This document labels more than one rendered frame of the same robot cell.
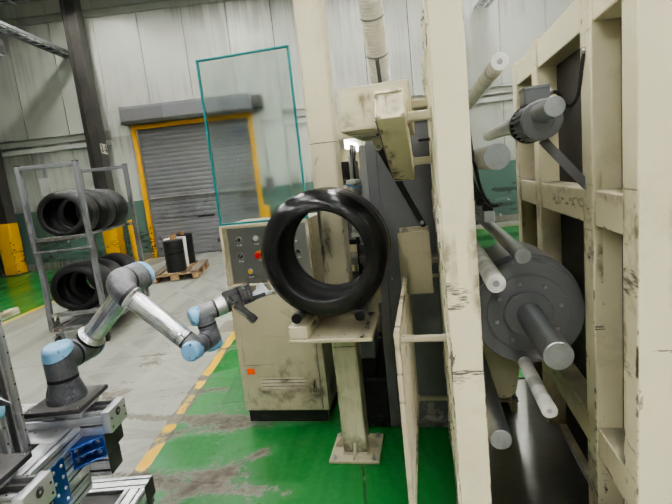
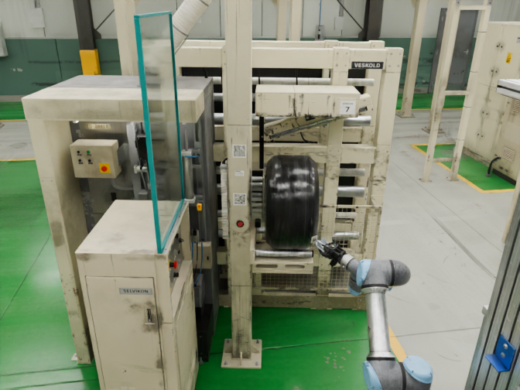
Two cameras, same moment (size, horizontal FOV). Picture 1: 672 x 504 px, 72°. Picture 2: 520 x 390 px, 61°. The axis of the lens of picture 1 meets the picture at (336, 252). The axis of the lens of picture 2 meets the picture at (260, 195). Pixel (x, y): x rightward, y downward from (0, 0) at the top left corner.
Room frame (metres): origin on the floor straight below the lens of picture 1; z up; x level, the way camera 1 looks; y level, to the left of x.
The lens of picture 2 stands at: (2.66, 2.35, 2.27)
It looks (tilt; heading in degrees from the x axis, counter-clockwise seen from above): 24 degrees down; 260
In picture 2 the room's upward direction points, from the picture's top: 1 degrees clockwise
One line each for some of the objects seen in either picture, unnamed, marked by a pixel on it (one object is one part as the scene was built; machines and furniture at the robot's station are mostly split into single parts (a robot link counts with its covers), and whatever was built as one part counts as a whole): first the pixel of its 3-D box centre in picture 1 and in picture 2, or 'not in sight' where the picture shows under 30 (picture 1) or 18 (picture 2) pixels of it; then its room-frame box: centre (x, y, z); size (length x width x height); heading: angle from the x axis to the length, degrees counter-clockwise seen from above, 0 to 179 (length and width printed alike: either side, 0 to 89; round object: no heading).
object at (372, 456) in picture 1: (357, 445); (242, 351); (2.35, 0.00, 0.02); 0.27 x 0.27 x 0.04; 78
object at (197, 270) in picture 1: (178, 254); not in sight; (8.41, 2.86, 0.38); 1.20 x 0.80 x 0.76; 6
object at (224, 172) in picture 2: not in sight; (225, 201); (2.44, 0.01, 1.19); 0.05 x 0.04 x 0.48; 78
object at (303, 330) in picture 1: (307, 320); (282, 262); (2.12, 0.17, 0.84); 0.36 x 0.09 x 0.06; 168
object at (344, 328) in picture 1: (337, 326); (282, 255); (2.09, 0.03, 0.80); 0.37 x 0.36 x 0.02; 78
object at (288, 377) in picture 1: (284, 316); (150, 326); (2.90, 0.38, 0.63); 0.56 x 0.41 x 1.27; 78
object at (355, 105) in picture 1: (380, 116); (306, 100); (1.91, -0.23, 1.71); 0.61 x 0.25 x 0.15; 168
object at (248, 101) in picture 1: (252, 139); (165, 128); (2.74, 0.41, 1.75); 0.55 x 0.02 x 0.95; 78
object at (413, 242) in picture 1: (415, 259); (249, 193); (2.23, -0.39, 1.05); 0.20 x 0.15 x 0.30; 168
